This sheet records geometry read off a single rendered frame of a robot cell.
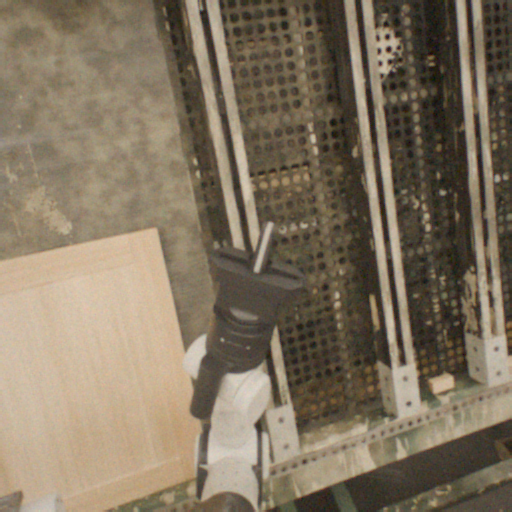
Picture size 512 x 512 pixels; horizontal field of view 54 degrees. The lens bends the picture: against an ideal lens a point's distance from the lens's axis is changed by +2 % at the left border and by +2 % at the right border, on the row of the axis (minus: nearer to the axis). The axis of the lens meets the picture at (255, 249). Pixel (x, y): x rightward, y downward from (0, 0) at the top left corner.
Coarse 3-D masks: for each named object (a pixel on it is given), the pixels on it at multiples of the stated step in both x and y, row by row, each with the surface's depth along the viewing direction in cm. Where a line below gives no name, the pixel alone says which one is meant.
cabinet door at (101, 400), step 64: (64, 256) 97; (128, 256) 101; (0, 320) 96; (64, 320) 99; (128, 320) 103; (0, 384) 98; (64, 384) 101; (128, 384) 105; (0, 448) 100; (64, 448) 103; (128, 448) 107; (192, 448) 111
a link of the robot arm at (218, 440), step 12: (216, 420) 81; (204, 432) 91; (216, 432) 85; (228, 432) 82; (240, 432) 83; (252, 432) 90; (204, 444) 89; (216, 444) 89; (228, 444) 86; (240, 444) 87; (252, 444) 89; (204, 456) 88; (216, 456) 88; (240, 456) 88; (252, 456) 88
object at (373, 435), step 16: (464, 400) 126; (480, 400) 128; (416, 416) 123; (432, 416) 124; (368, 432) 120; (384, 432) 121; (400, 432) 122; (336, 448) 118; (352, 448) 119; (288, 464) 115; (304, 464) 116; (192, 496) 109
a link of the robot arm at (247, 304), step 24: (216, 264) 62; (240, 264) 63; (288, 264) 65; (240, 288) 62; (264, 288) 61; (288, 288) 61; (216, 312) 66; (240, 312) 64; (264, 312) 63; (216, 336) 66; (240, 336) 64; (264, 336) 65
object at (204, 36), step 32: (192, 0) 92; (192, 32) 93; (192, 64) 98; (224, 64) 95; (224, 96) 96; (224, 128) 100; (224, 160) 98; (224, 192) 99; (224, 224) 105; (256, 224) 102; (288, 416) 111; (288, 448) 112
